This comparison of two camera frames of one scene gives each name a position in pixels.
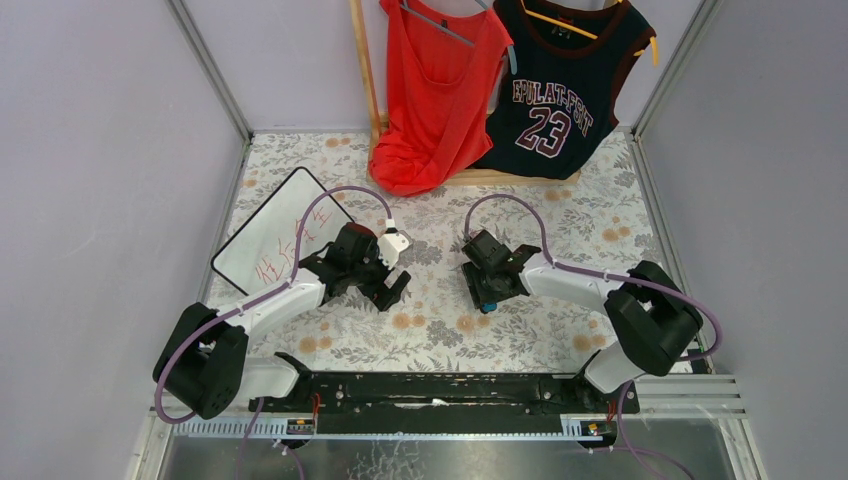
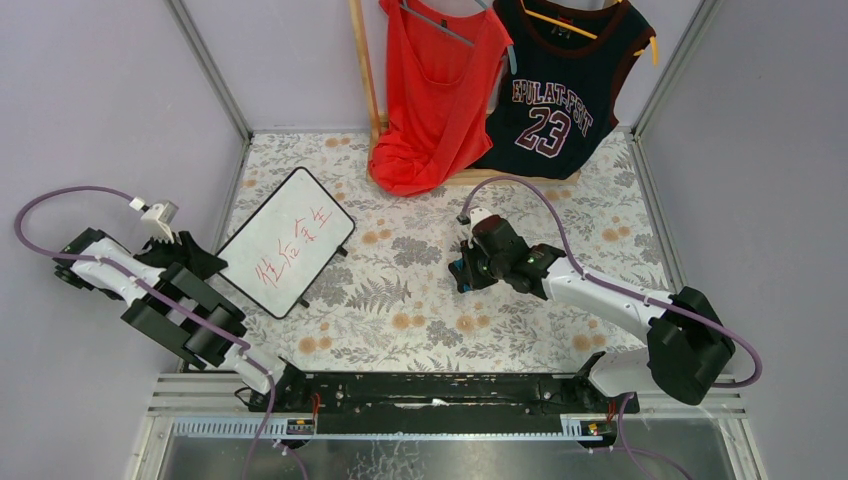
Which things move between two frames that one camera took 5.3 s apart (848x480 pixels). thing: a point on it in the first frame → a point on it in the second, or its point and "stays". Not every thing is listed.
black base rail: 447,402 stays
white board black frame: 261,252 stays
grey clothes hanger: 413,11 stays
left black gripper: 380,285 → 183,252
